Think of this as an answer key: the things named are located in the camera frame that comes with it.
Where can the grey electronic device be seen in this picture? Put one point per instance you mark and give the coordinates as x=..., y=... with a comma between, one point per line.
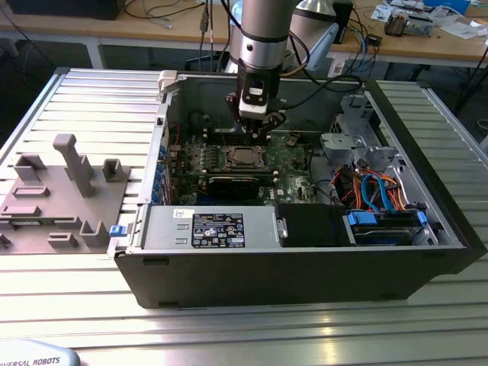
x=419, y=26

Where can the silver green CPU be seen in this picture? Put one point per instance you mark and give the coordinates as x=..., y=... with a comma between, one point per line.
x=244, y=155

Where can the coin cell battery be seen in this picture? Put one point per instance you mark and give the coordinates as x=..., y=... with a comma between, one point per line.
x=291, y=142

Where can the grey parts rack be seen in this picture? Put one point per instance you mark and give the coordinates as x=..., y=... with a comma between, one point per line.
x=57, y=198

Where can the blue cardboard box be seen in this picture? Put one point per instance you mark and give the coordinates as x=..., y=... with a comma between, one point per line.
x=450, y=4

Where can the hard disk drive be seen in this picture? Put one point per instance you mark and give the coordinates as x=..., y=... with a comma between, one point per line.
x=385, y=236

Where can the green motherboard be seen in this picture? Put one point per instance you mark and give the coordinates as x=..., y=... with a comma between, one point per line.
x=293, y=179

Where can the wooden desk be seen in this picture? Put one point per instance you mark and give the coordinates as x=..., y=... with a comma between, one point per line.
x=419, y=47
x=133, y=28

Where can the blue disk carrier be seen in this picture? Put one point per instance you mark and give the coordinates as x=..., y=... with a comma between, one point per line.
x=360, y=221

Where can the black upright box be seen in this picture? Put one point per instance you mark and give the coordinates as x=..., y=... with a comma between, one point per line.
x=343, y=19

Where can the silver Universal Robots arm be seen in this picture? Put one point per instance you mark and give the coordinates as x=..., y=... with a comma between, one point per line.
x=263, y=38

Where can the black graphics card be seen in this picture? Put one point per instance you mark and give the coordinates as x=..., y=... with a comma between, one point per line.
x=232, y=188

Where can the small black box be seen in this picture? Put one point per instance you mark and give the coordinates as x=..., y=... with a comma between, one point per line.
x=373, y=39

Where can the metal drive cage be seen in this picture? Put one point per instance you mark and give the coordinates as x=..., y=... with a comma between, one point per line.
x=339, y=146

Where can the black open PC case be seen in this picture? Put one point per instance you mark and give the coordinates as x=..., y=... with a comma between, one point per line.
x=267, y=278

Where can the black flat box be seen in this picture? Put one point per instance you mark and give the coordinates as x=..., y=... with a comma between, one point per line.
x=57, y=9

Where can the RAM slot with white latches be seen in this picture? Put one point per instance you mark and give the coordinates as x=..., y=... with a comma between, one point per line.
x=275, y=172
x=215, y=138
x=215, y=132
x=275, y=178

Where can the blue case latch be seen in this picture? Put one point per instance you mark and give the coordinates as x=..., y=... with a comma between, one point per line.
x=117, y=231

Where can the white camera, black face plate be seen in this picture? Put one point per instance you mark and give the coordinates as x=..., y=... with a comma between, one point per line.
x=253, y=103

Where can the silver power supply unit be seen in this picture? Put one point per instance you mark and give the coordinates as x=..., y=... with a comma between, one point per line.
x=167, y=228

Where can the CPU socket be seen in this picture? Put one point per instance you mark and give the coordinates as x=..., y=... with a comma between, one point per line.
x=228, y=162

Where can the black RAM slot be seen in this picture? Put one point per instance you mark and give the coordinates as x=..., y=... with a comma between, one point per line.
x=215, y=135
x=215, y=141

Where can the black optical drive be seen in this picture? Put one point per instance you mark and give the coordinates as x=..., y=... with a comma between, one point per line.
x=309, y=225

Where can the white papers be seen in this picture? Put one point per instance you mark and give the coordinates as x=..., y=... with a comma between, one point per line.
x=461, y=28

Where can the pale blue teach pendant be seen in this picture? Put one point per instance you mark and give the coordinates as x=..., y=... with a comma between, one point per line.
x=38, y=360

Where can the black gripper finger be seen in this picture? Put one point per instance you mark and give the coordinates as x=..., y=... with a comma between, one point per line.
x=276, y=118
x=232, y=104

